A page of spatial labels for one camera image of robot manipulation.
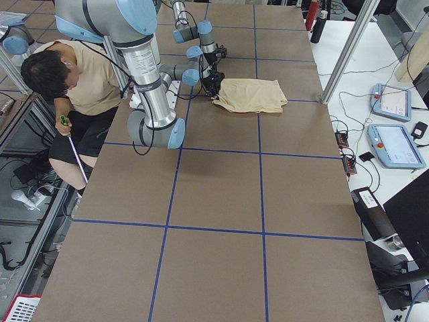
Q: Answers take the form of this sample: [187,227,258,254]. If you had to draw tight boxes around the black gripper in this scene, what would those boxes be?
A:
[204,72,225,97]
[204,49,221,71]

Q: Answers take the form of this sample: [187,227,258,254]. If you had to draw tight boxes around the beige long sleeve graphic shirt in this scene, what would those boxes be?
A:
[212,78,288,113]

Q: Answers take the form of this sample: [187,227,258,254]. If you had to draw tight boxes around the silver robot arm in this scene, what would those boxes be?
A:
[170,1,227,70]
[54,1,227,149]

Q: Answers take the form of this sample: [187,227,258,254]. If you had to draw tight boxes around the red bottle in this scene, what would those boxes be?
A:
[305,0,320,31]

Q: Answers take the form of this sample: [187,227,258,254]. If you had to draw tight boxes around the black water bottle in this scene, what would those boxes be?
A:
[310,10,328,44]

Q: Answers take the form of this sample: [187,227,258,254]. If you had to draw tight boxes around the seated person in beige shirt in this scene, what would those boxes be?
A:
[20,40,121,194]

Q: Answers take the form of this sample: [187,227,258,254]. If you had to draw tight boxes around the orange black electronics box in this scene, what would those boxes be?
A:
[334,131,349,149]

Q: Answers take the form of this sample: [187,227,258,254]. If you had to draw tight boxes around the blue teach pendant far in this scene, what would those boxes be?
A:
[370,83,412,122]

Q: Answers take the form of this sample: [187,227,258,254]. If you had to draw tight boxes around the blue teach pendant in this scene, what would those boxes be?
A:
[370,83,412,122]
[367,124,426,170]

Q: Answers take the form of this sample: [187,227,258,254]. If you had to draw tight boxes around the blue teach pendant near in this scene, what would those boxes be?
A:
[367,124,426,170]

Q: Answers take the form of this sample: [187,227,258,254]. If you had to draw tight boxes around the brown paper roll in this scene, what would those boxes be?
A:
[351,187,396,240]

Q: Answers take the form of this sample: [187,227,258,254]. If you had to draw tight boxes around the black power adapter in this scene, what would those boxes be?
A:
[412,121,428,140]

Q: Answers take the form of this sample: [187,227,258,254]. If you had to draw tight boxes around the black monitor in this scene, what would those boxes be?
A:
[383,171,428,268]

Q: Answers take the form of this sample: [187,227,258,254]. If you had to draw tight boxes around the red white plastic basket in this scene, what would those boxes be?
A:
[3,294,41,322]

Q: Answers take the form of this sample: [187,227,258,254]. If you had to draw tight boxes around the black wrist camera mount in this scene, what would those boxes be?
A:
[215,46,227,59]

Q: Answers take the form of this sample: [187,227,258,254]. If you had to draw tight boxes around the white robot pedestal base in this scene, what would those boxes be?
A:
[129,19,181,111]

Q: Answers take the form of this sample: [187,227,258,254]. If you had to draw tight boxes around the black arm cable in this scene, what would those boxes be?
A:
[66,40,215,157]

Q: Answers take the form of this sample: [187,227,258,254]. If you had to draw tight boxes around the green handled pink stick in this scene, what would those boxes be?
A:
[60,115,88,183]

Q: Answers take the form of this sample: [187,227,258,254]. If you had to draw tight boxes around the aluminium frame post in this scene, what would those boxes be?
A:
[321,0,380,105]

